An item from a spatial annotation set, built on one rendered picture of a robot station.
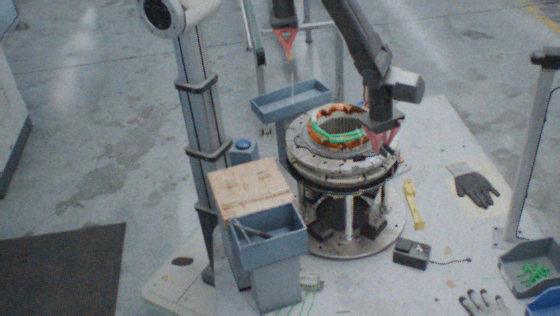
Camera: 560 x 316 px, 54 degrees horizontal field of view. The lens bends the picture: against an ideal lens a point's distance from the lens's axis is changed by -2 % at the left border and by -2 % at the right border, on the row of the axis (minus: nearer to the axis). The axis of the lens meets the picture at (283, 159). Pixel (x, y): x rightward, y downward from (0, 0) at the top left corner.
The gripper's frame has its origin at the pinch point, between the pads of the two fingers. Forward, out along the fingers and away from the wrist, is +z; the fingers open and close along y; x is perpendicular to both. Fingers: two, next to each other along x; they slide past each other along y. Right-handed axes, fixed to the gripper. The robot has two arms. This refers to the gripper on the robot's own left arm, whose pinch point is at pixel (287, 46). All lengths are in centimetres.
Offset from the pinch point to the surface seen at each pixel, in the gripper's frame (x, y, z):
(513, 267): -57, -35, 57
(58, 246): 129, 65, 132
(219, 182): 21.9, -20.4, 27.6
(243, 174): 15.5, -17.8, 27.8
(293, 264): 4, -40, 40
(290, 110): 1.4, 15.4, 30.6
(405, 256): -27, -30, 53
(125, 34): 146, 327, 136
